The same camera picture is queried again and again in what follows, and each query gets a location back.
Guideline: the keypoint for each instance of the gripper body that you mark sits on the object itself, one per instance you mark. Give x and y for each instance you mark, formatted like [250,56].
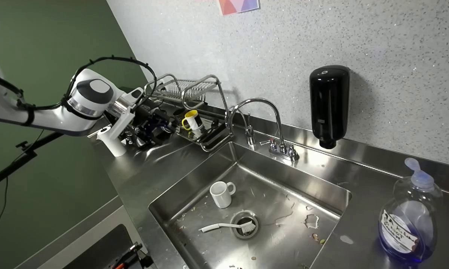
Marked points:
[146,125]

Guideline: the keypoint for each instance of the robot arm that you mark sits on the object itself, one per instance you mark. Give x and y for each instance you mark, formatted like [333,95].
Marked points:
[52,116]

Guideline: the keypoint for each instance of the metal dish rack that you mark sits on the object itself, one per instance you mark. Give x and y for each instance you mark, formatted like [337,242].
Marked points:
[194,86]

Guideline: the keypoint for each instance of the black spoon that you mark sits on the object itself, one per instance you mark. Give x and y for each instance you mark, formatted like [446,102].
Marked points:
[211,130]

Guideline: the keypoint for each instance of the white dish brush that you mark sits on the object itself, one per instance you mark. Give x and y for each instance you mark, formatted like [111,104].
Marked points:
[224,225]

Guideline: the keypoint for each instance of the stainless steel sink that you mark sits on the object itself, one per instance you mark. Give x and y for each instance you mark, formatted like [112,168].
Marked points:
[269,194]

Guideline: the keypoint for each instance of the sink drain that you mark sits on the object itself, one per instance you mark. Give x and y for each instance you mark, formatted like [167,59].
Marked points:
[243,234]

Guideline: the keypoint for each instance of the purple dish soap bottle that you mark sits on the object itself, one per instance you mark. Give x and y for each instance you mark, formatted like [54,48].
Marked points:
[407,220]

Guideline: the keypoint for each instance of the white cylindrical container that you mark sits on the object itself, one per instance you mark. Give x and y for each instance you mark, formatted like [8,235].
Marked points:
[112,146]

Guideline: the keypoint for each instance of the yellow and black mug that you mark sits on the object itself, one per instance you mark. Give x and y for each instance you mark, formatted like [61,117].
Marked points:
[193,120]

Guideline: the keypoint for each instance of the white mug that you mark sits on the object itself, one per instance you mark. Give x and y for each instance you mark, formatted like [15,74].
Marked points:
[220,194]

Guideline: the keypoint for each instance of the small chrome tap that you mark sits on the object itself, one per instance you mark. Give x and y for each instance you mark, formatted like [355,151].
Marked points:
[250,131]

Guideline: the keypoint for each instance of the chrome gooseneck tap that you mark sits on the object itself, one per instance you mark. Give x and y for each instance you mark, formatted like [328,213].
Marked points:
[273,112]

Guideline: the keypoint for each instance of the black clamp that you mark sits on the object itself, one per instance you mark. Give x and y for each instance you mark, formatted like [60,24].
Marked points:
[133,256]

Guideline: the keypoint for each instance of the stand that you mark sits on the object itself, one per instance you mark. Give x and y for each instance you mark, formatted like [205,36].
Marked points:
[19,160]

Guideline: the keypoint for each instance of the colourful wall poster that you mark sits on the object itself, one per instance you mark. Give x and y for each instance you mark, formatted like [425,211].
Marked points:
[237,5]

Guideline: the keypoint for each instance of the black wall soap dispenser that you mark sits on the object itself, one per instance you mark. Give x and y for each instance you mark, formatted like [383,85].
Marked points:
[329,101]

